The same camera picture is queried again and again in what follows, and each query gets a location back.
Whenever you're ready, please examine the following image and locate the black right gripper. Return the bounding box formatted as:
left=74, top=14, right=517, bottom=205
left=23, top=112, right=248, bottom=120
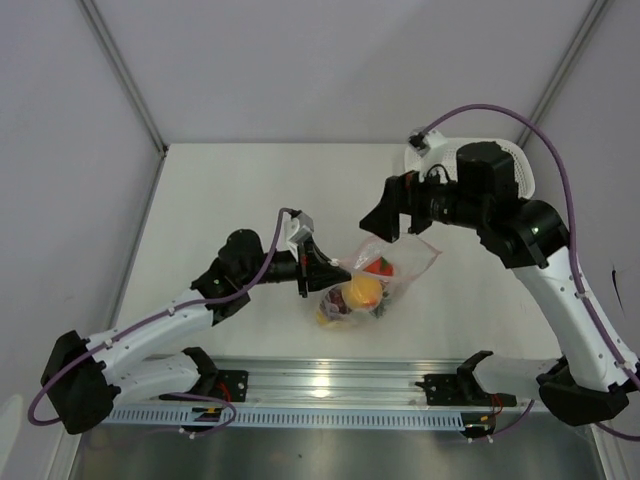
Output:
left=359, top=159, right=487, bottom=244

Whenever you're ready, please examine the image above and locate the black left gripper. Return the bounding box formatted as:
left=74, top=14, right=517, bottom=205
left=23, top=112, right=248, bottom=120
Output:
left=239, top=236, right=351, bottom=298

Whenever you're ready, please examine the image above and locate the dark red toy apple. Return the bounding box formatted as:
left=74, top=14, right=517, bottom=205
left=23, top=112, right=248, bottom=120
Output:
left=322, top=287, right=351, bottom=316

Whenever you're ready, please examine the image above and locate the pink toy peach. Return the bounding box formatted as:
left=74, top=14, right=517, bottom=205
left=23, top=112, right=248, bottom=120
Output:
left=341, top=275, right=383, bottom=310
left=363, top=257, right=394, bottom=277

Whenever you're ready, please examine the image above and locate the clear pink-dotted zip bag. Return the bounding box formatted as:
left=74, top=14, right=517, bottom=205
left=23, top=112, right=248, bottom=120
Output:
left=316, top=234, right=441, bottom=328

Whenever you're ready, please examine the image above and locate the yellow toy lemon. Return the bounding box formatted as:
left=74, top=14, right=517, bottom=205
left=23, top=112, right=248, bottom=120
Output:
left=316, top=310, right=351, bottom=330

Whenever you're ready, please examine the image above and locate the orange toy pineapple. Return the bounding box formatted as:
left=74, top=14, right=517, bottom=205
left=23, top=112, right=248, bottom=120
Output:
left=371, top=284, right=393, bottom=319

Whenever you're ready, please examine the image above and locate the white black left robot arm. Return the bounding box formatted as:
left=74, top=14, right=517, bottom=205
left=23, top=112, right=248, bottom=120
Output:
left=40, top=229, right=351, bottom=435

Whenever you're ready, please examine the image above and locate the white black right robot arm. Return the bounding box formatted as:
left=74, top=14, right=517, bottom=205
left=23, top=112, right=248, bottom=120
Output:
left=359, top=141, right=639, bottom=426

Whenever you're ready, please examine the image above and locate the white perforated plastic basket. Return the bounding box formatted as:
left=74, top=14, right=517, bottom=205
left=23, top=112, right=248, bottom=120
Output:
left=436, top=136, right=535, bottom=199

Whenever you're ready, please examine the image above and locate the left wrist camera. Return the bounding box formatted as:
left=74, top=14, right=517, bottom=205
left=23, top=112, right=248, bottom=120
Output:
left=284, top=210, right=314, bottom=259

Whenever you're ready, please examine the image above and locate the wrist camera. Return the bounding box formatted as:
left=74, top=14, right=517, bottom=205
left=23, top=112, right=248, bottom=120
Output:
left=284, top=210, right=314, bottom=259
left=404, top=130, right=449, bottom=176

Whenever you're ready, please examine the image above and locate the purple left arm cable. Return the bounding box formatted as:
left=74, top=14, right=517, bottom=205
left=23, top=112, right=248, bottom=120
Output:
left=27, top=206, right=304, bottom=426

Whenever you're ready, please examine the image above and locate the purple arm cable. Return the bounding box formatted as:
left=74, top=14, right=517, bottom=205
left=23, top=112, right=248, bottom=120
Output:
left=27, top=206, right=304, bottom=426
left=409, top=103, right=640, bottom=441

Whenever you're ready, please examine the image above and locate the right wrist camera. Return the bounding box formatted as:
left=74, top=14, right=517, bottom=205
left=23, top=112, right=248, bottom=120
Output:
left=404, top=130, right=449, bottom=176

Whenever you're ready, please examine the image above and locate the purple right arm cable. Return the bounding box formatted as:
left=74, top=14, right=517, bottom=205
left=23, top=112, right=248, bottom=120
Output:
left=409, top=103, right=640, bottom=441

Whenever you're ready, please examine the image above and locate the aluminium mounting rail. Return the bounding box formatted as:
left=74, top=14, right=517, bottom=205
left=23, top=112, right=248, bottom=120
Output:
left=67, top=353, right=614, bottom=414

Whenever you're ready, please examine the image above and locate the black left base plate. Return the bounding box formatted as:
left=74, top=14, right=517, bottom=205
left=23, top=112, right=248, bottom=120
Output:
left=186, top=369, right=249, bottom=403

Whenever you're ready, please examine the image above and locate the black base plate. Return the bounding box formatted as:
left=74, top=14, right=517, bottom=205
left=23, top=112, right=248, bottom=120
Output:
left=414, top=374, right=517, bottom=407
left=186, top=369, right=249, bottom=403

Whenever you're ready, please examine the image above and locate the white slotted cable duct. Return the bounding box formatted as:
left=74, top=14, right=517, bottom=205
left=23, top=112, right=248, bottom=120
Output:
left=104, top=405, right=465, bottom=432

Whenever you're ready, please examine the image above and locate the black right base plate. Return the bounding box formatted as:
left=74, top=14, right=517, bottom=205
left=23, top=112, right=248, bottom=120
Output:
left=414, top=374, right=517, bottom=407

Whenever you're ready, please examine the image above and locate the grey aluminium corner post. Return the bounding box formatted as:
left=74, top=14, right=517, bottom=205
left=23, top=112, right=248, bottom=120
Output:
left=527, top=0, right=615, bottom=127

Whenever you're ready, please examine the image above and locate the left grey corner post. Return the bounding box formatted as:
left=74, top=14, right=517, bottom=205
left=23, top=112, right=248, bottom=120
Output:
left=74, top=0, right=168, bottom=156

